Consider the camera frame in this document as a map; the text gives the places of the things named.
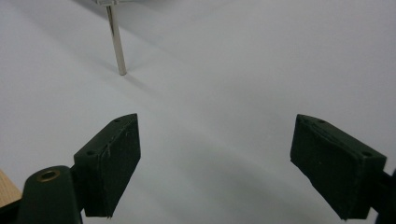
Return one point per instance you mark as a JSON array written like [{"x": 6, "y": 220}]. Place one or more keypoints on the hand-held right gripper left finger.
[{"x": 107, "y": 168}]

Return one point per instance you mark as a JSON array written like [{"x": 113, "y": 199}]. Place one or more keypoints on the wooden table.
[{"x": 7, "y": 189}]

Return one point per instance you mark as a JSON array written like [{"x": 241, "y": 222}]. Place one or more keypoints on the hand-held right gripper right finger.
[{"x": 336, "y": 169}]

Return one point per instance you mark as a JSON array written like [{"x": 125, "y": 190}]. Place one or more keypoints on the clear acrylic photo frame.
[{"x": 116, "y": 40}]

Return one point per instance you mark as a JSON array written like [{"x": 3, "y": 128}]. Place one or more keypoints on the white board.
[{"x": 218, "y": 93}]

